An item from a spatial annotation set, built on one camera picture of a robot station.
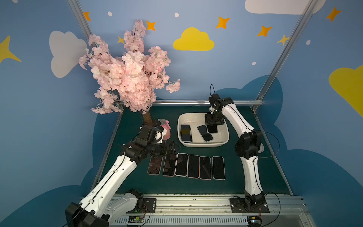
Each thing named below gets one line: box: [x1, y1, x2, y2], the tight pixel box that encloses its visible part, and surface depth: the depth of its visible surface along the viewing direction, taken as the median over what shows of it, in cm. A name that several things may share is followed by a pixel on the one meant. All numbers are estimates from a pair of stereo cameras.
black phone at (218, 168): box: [211, 156, 226, 181], surface depth 91 cm
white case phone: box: [174, 152, 189, 177], surface depth 90 cm
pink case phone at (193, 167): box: [187, 154, 200, 179], surface depth 91 cm
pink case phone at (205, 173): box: [198, 155, 212, 181], surface depth 90 cm
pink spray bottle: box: [157, 118, 172, 141], surface depth 93 cm
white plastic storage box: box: [177, 112, 230, 148], surface depth 106 cm
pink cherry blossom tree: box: [78, 20, 181, 127], surface depth 67 cm
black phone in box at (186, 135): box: [181, 124, 193, 143], surface depth 104 cm
